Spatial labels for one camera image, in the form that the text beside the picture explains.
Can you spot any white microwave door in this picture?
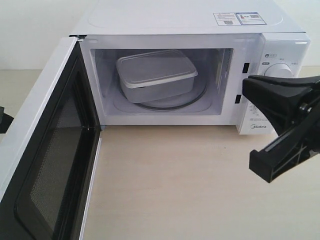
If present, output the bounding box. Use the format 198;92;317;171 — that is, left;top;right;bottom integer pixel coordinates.
0;36;101;240

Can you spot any warning label sticker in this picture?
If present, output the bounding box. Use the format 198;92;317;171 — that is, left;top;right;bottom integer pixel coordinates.
213;12;267;26

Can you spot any white plastic lidded container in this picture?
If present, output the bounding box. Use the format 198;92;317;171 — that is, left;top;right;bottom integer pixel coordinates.
116;49;198;104

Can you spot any upper white power knob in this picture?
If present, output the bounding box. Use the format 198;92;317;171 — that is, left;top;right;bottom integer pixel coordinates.
264;63;294;78

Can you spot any white microwave oven body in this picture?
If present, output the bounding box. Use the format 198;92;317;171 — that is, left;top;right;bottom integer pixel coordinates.
71;0;311;135

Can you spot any glass turntable plate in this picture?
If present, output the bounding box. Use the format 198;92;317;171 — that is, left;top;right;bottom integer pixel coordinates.
113;76;210;113

